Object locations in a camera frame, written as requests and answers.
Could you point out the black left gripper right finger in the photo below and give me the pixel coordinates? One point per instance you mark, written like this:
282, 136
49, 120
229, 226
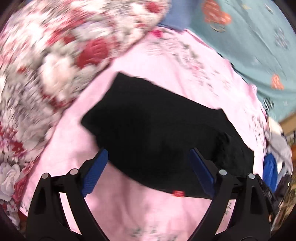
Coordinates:
204, 171

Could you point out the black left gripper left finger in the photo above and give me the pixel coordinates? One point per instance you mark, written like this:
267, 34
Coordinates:
91, 170

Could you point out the black pants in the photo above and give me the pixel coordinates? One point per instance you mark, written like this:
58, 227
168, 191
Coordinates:
149, 131

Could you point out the blue garment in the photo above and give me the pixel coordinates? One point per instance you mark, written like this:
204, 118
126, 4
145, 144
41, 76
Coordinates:
270, 171

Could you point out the grey sweatpants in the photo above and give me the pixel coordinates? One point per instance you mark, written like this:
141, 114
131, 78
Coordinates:
280, 150

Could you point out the pink floral blanket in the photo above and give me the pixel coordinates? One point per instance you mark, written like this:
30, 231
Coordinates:
182, 64

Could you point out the red floral pillow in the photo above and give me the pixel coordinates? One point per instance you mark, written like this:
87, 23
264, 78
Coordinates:
50, 52

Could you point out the teal heart-print bedsheet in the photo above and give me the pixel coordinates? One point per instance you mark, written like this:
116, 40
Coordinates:
259, 42

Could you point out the blue plaid pillow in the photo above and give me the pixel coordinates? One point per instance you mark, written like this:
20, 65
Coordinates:
179, 15

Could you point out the wooden bed frame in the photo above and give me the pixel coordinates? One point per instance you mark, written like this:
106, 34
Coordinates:
289, 124

